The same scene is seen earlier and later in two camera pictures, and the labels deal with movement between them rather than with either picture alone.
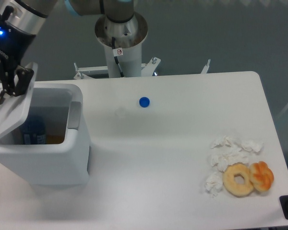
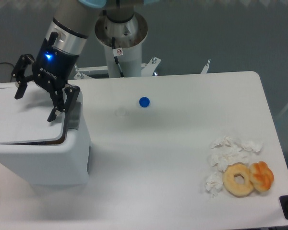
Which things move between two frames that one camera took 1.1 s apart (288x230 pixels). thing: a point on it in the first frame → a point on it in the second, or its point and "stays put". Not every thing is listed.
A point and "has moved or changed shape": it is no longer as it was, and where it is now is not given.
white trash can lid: (10, 113) has moved or changed shape
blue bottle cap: (144, 102) stays put
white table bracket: (206, 67) stays put
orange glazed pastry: (261, 176) stays put
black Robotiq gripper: (13, 43) → (51, 68)
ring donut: (228, 179) stays put
